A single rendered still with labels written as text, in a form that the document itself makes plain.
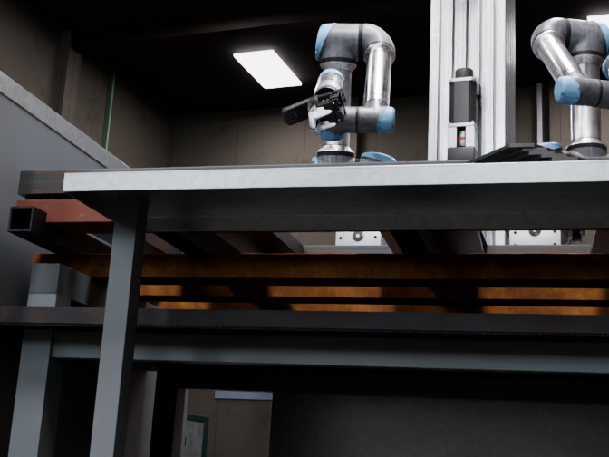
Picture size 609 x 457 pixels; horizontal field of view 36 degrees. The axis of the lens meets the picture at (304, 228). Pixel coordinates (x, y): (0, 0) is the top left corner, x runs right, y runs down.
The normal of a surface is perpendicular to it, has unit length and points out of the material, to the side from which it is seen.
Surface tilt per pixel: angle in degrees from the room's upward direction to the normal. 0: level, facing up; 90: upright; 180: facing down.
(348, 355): 90
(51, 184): 90
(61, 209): 90
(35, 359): 90
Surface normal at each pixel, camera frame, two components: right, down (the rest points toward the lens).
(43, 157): 0.97, 0.00
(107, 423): -0.24, -0.25
